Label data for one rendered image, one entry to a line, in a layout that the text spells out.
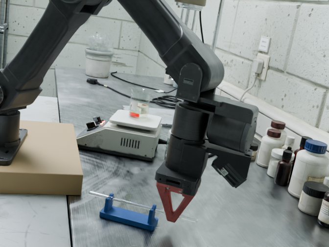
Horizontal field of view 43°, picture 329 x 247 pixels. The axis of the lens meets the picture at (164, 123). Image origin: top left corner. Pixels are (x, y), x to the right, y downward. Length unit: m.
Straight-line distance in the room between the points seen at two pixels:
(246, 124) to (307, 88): 0.69
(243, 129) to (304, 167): 0.39
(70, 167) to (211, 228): 0.29
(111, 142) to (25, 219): 0.37
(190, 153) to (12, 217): 0.31
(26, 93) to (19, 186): 0.18
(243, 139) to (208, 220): 0.24
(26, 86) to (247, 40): 1.03
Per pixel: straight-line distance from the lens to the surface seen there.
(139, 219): 0.75
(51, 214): 0.76
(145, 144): 1.02
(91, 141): 1.04
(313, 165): 0.98
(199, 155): 0.65
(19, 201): 0.79
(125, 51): 3.45
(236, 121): 0.63
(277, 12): 1.51
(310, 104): 1.27
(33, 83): 0.83
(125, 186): 0.88
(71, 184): 0.81
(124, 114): 1.08
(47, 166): 0.83
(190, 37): 0.65
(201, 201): 0.87
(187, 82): 0.62
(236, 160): 0.66
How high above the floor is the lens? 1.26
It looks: 15 degrees down
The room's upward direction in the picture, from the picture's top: 9 degrees clockwise
